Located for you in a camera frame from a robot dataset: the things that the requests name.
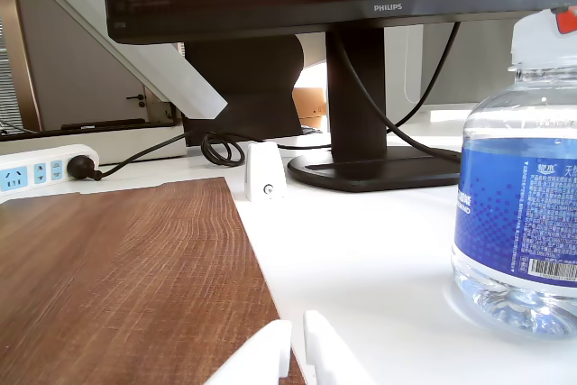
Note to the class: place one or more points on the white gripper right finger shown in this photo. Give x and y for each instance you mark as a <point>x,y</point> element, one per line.
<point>326,349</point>

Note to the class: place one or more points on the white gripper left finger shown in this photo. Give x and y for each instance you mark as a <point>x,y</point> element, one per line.
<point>266,349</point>

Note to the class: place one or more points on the blue label water bottle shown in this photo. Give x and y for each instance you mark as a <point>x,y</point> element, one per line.
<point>496,200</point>

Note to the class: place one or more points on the brown wooden board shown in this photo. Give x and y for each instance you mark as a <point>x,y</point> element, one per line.
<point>112,268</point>

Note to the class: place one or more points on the small white plastic clip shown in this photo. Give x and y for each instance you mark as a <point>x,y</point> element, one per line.
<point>263,168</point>

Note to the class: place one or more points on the cardboard box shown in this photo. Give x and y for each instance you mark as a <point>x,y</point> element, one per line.
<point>311,101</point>

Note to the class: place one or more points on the black Philips monitor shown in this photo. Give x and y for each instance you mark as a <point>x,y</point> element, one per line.
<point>356,87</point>

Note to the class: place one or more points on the black rounded panel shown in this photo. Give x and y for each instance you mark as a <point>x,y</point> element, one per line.
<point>252,78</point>

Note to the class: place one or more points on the white power strip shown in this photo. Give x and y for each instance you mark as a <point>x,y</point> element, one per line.
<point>22,177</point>

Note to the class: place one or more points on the white slanted beam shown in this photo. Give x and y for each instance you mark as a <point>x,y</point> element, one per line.
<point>135,56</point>

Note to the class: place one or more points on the white window blind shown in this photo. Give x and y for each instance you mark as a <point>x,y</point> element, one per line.
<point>8,78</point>

